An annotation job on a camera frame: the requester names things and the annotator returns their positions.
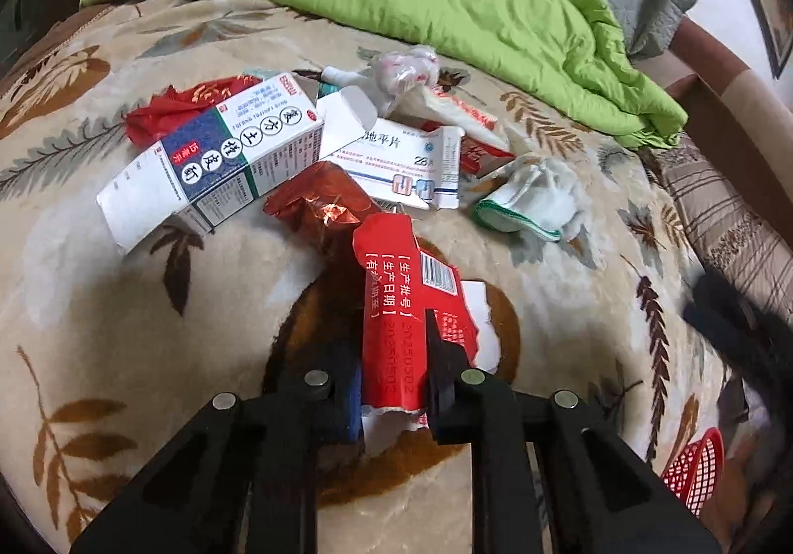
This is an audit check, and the crumpled red foil wrapper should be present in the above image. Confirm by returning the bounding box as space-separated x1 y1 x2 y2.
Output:
263 161 397 246

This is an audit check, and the red plastic bag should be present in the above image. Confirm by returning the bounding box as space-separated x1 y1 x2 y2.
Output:
124 76 250 147

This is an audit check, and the striped brown bedsheet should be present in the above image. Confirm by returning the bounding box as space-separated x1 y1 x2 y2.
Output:
638 126 793 339

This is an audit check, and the white glove with green cuff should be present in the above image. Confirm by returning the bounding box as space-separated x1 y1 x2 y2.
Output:
473 154 587 243

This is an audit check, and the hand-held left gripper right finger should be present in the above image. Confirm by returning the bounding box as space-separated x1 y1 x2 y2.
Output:
424 310 723 554

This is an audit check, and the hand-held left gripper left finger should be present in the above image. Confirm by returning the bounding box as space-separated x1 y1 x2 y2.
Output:
69 338 366 554

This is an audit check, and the brown bed frame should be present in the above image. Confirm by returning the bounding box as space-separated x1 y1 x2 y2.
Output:
664 24 793 174

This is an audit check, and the white tube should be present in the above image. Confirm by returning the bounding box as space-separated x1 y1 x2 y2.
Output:
321 66 374 92

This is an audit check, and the blue and white medicine box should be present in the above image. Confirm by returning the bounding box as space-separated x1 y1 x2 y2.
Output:
96 74 326 255

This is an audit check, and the crumpled clear plastic wrap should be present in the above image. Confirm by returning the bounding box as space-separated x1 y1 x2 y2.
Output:
365 45 442 115

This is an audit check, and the white packet with red edge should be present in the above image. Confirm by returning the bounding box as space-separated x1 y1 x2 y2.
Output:
396 85 512 156

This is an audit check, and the red plastic basket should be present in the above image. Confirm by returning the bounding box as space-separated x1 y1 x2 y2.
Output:
660 426 726 519

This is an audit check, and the torn red carton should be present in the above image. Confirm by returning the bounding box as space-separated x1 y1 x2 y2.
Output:
352 213 504 451

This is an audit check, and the white flat medicine box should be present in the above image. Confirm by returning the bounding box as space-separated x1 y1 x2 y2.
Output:
316 86 463 212

